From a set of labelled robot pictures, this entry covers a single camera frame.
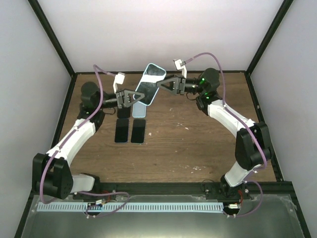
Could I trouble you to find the blue phone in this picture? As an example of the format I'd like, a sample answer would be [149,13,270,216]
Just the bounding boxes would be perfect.
[114,119,129,143]

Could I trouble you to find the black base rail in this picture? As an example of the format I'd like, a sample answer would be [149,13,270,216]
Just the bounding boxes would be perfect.
[73,181,293,200]

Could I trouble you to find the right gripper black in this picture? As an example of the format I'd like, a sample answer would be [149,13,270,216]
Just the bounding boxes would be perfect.
[157,75,205,96]

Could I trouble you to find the metal front plate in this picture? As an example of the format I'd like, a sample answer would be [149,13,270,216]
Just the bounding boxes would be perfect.
[22,195,304,238]

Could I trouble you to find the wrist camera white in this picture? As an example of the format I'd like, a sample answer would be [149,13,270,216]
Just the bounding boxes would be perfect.
[113,72,125,93]
[173,59,187,78]

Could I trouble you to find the light-blue slotted cable duct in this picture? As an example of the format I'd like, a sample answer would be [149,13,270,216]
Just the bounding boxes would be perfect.
[36,202,224,213]

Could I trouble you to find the black enclosure frame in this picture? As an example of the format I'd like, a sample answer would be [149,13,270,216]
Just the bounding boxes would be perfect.
[0,0,317,238]

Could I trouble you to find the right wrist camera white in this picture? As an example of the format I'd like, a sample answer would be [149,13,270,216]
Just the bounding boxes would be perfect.
[173,59,187,78]

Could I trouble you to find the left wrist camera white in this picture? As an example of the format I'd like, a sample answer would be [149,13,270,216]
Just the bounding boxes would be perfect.
[113,72,125,93]

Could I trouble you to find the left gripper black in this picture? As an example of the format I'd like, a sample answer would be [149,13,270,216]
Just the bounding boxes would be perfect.
[96,89,145,110]

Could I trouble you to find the black phone case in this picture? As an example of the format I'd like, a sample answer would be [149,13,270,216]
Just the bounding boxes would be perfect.
[117,107,131,119]

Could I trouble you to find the dark green phone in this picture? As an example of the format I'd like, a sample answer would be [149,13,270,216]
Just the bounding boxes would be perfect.
[131,119,146,144]

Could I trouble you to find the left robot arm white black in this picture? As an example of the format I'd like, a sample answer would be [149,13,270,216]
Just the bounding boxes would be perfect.
[32,82,145,204]

